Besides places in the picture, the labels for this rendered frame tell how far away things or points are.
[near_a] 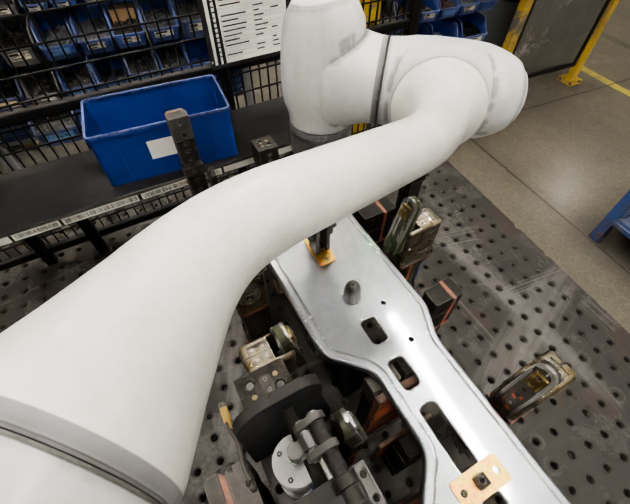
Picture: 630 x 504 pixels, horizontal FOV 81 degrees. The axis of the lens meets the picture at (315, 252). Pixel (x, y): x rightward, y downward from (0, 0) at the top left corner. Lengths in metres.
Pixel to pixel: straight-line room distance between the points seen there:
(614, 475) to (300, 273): 0.79
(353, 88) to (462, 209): 0.96
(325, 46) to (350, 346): 0.46
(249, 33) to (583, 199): 2.29
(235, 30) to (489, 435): 1.00
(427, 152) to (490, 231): 1.01
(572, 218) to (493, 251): 1.44
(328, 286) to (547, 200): 2.15
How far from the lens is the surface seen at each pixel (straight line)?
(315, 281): 0.73
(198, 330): 0.17
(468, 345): 1.07
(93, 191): 0.99
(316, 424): 0.44
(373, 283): 0.73
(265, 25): 1.10
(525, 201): 2.64
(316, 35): 0.46
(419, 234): 0.78
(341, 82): 0.47
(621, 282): 2.49
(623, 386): 1.21
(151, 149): 0.92
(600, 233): 2.57
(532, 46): 3.48
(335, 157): 0.27
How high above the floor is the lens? 1.61
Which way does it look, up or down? 52 degrees down
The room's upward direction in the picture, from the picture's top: straight up
